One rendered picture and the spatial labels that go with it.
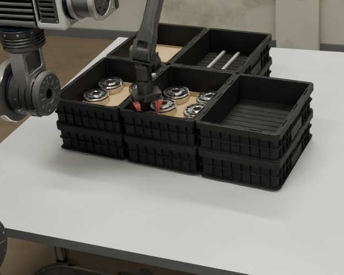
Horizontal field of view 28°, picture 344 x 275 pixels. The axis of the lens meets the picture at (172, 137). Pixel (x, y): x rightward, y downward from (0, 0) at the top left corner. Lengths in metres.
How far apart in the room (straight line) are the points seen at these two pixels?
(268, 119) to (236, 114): 0.12
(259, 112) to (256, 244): 0.61
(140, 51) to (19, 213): 0.69
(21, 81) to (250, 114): 0.88
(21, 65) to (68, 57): 3.28
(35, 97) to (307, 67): 1.49
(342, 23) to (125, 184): 2.84
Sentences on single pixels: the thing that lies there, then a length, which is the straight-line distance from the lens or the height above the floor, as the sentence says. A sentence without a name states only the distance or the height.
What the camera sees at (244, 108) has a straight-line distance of 2.58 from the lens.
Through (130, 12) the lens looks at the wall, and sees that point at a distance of 5.43.
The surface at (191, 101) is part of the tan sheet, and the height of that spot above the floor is 0.83.
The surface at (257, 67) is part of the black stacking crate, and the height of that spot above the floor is 0.85.
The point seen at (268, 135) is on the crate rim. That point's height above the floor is 0.92.
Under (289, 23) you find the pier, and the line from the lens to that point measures 4.93.
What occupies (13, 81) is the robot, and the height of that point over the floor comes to 1.19.
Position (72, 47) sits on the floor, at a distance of 5.55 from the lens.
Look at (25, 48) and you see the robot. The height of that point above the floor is 1.31.
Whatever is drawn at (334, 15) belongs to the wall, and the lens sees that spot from 4.94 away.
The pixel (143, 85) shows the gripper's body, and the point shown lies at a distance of 2.41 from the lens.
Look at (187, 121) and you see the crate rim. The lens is 2.32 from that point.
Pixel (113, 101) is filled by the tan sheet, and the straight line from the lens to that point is 2.73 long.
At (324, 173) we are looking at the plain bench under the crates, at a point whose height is 0.70.
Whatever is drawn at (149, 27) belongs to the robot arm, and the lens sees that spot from 2.37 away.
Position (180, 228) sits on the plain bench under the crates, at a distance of 2.21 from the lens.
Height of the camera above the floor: 2.05
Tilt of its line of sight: 30 degrees down
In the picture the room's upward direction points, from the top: 6 degrees counter-clockwise
